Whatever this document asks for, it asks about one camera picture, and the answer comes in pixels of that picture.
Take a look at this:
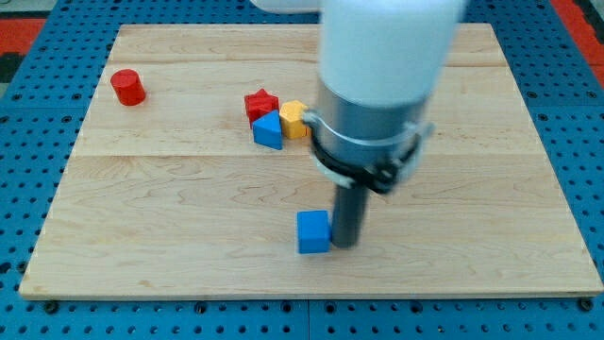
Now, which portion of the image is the blue wooden cube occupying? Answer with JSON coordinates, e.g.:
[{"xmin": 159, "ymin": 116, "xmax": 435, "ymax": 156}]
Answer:
[{"xmin": 296, "ymin": 210, "xmax": 331, "ymax": 254}]

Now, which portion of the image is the yellow wooden hexagon block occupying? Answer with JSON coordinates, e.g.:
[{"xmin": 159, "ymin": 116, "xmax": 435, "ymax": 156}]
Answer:
[{"xmin": 279, "ymin": 100, "xmax": 309, "ymax": 139}]

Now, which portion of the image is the black cable on clamp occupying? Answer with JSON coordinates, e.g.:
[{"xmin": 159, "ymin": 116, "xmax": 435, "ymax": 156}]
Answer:
[{"xmin": 309, "ymin": 134, "xmax": 422, "ymax": 196}]

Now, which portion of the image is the blue wooden triangle block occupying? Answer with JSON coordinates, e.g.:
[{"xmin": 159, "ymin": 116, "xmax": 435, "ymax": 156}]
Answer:
[{"xmin": 252, "ymin": 110, "xmax": 283, "ymax": 150}]

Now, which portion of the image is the light wooden board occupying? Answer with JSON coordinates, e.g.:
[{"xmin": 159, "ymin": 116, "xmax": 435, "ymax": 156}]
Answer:
[{"xmin": 20, "ymin": 24, "xmax": 603, "ymax": 300}]

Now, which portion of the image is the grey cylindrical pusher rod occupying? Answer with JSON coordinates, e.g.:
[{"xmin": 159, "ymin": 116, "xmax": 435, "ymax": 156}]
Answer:
[{"xmin": 331, "ymin": 186, "xmax": 369, "ymax": 248}]

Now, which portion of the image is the red wooden cylinder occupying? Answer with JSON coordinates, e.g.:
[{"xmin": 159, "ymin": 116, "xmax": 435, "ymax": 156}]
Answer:
[{"xmin": 110, "ymin": 69, "xmax": 146, "ymax": 106}]

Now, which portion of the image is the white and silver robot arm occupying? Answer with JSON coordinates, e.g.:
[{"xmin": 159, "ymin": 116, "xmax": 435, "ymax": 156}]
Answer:
[{"xmin": 252, "ymin": 0, "xmax": 467, "ymax": 193}]

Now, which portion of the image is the red wooden star block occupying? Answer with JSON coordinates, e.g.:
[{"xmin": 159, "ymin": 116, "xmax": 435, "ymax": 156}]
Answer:
[{"xmin": 243, "ymin": 88, "xmax": 279, "ymax": 127}]

